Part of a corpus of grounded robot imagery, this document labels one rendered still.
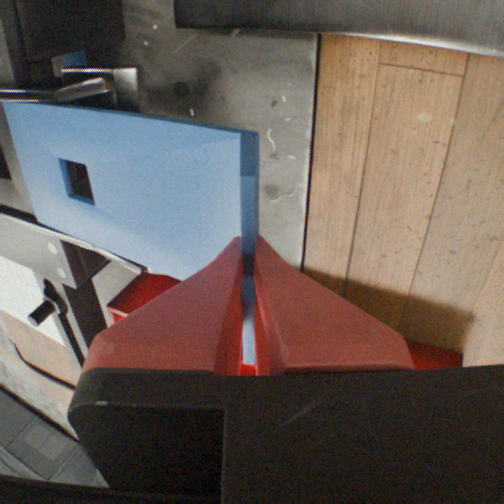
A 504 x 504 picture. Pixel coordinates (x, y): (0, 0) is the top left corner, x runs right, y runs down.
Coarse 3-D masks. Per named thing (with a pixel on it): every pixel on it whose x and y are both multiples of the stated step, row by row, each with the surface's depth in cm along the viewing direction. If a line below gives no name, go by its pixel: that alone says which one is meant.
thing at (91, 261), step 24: (24, 0) 15; (48, 0) 17; (72, 0) 18; (96, 0) 19; (120, 0) 21; (24, 24) 16; (48, 24) 17; (72, 24) 18; (96, 24) 20; (120, 24) 21; (48, 48) 18; (72, 48) 19; (48, 72) 18; (0, 144) 22; (72, 168) 21; (96, 264) 25
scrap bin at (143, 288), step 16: (144, 272) 32; (128, 288) 30; (144, 288) 30; (160, 288) 30; (112, 304) 29; (128, 304) 29; (144, 304) 29; (112, 320) 29; (416, 352) 25; (432, 352) 25; (448, 352) 25; (416, 368) 24; (432, 368) 24
